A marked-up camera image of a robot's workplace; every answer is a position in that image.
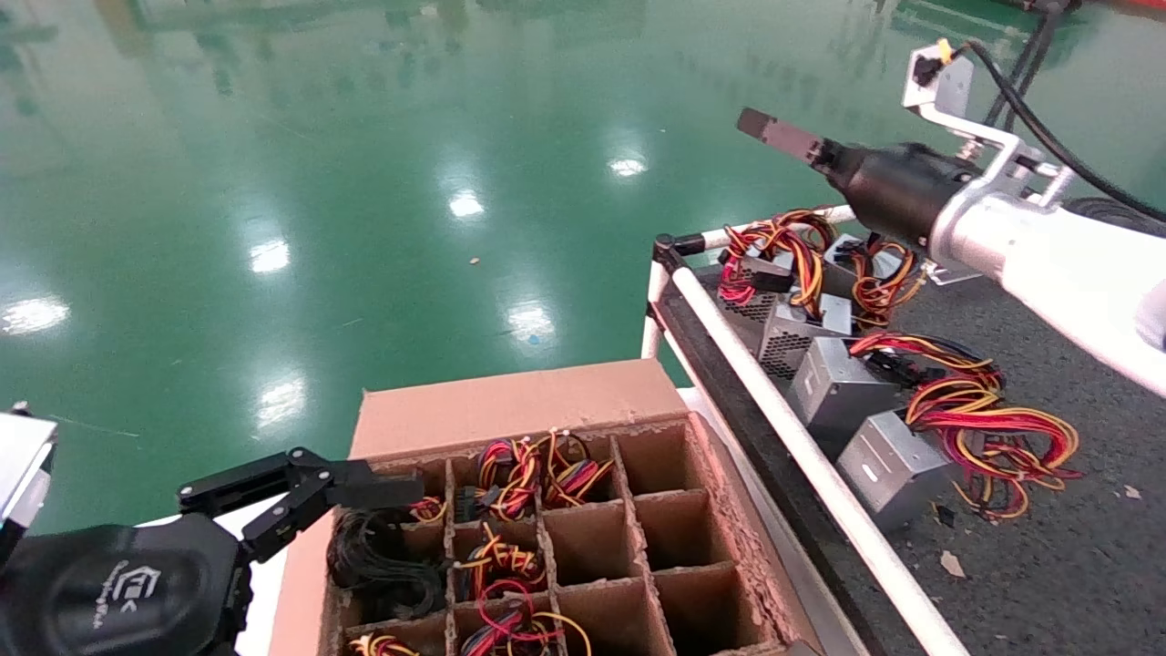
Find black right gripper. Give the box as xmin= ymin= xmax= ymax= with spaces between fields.
xmin=736 ymin=108 xmax=981 ymax=249

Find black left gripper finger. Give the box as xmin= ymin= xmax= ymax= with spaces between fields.
xmin=178 ymin=446 xmax=427 ymax=566

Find cardboard box with dividers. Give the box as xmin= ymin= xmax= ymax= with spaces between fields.
xmin=273 ymin=358 xmax=825 ymax=656

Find black round ribbed disc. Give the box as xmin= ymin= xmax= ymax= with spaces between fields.
xmin=1068 ymin=196 xmax=1166 ymax=240

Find power supply black wire bundle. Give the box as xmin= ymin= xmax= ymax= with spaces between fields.
xmin=326 ymin=508 xmax=447 ymax=622

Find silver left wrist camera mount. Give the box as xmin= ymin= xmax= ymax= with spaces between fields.
xmin=0 ymin=405 xmax=57 ymax=559

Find perforated silver power supply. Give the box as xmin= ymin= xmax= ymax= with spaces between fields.
xmin=758 ymin=293 xmax=854 ymax=382

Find silver power supply coloured wires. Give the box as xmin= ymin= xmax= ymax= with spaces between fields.
xmin=836 ymin=378 xmax=1083 ymax=535
xmin=820 ymin=232 xmax=932 ymax=331
xmin=717 ymin=210 xmax=839 ymax=322
xmin=788 ymin=331 xmax=1006 ymax=456

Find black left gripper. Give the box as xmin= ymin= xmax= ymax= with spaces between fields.
xmin=0 ymin=515 xmax=251 ymax=656

